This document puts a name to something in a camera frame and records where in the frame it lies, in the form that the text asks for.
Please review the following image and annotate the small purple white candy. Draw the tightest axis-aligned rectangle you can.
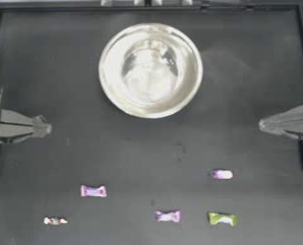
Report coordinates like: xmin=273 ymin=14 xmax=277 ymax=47
xmin=210 ymin=168 xmax=233 ymax=181

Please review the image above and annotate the red white black candy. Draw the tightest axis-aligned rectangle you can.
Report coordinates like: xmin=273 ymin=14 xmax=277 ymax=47
xmin=42 ymin=216 xmax=69 ymax=226

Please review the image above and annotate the green candy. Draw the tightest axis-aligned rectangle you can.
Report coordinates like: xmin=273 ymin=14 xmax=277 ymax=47
xmin=206 ymin=212 xmax=237 ymax=227

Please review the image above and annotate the steel bowl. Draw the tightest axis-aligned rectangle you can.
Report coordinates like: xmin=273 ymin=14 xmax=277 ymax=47
xmin=97 ymin=22 xmax=204 ymax=120

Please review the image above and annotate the black table frame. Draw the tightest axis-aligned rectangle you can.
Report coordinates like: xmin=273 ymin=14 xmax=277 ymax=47
xmin=0 ymin=2 xmax=303 ymax=84

